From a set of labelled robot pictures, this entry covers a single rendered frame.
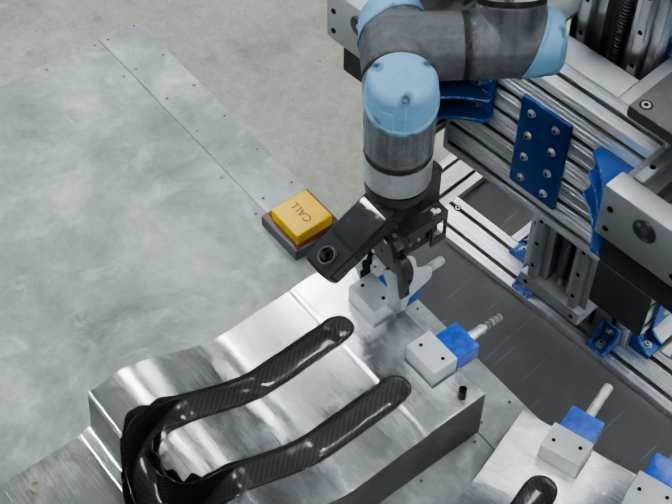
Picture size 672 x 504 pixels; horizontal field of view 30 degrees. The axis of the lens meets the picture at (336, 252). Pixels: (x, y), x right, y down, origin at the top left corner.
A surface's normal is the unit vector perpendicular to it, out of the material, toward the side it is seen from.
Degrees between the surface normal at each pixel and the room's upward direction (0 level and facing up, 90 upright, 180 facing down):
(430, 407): 0
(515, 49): 61
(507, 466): 0
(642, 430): 0
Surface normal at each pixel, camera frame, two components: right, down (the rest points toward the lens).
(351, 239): -0.38, -0.29
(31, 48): 0.00, -0.62
